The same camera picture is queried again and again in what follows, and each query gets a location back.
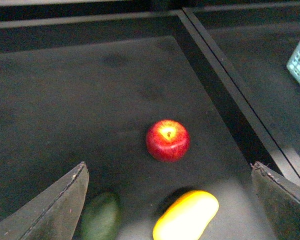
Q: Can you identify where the red apple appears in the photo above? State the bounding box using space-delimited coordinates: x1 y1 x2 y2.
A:
145 119 191 163

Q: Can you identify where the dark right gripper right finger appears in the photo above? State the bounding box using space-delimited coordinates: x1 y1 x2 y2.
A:
251 161 300 240

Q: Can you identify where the black display tray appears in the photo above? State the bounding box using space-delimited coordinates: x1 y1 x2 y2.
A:
0 11 275 240

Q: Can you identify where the yellow mango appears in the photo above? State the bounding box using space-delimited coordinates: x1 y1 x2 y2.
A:
152 190 219 240

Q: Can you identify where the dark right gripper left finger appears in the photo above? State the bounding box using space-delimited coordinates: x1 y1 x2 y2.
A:
0 162 89 240

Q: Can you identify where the green cucumber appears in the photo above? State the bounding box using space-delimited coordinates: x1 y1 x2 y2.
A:
81 192 121 240

